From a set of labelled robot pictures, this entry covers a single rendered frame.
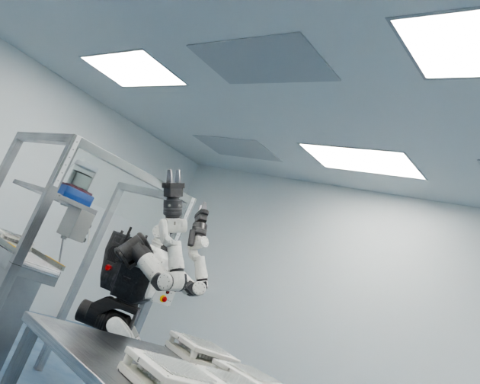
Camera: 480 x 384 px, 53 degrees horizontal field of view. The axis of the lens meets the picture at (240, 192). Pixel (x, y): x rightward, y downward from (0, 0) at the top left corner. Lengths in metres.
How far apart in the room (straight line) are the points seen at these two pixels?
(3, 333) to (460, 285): 3.99
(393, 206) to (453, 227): 0.71
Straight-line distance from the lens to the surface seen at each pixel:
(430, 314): 5.25
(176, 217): 2.23
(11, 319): 3.43
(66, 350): 1.58
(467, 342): 5.11
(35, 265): 3.24
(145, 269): 2.26
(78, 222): 3.26
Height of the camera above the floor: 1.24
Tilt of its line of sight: 11 degrees up
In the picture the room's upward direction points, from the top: 22 degrees clockwise
